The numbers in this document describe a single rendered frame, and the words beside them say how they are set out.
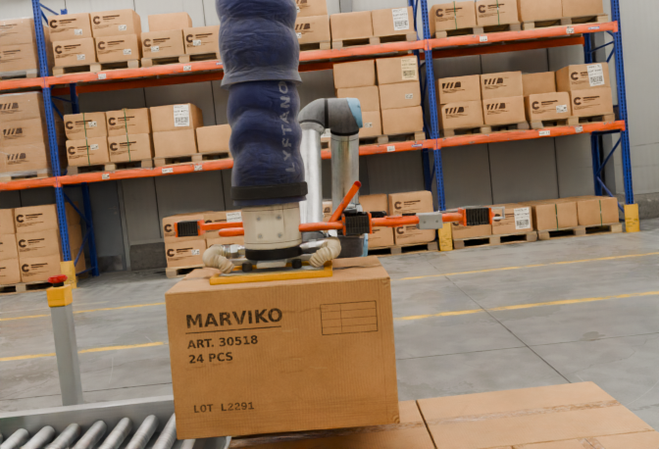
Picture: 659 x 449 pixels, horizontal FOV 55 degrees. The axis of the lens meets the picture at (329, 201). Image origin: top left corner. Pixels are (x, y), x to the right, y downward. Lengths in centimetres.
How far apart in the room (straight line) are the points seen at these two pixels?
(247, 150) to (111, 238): 914
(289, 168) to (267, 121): 15
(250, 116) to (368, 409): 86
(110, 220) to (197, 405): 913
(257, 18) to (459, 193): 894
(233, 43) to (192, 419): 102
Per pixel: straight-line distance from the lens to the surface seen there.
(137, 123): 941
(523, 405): 215
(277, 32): 180
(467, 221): 187
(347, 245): 214
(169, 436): 219
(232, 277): 175
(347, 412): 177
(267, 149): 176
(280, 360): 173
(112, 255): 1088
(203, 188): 1048
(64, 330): 258
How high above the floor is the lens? 134
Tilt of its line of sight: 3 degrees down
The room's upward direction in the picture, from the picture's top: 6 degrees counter-clockwise
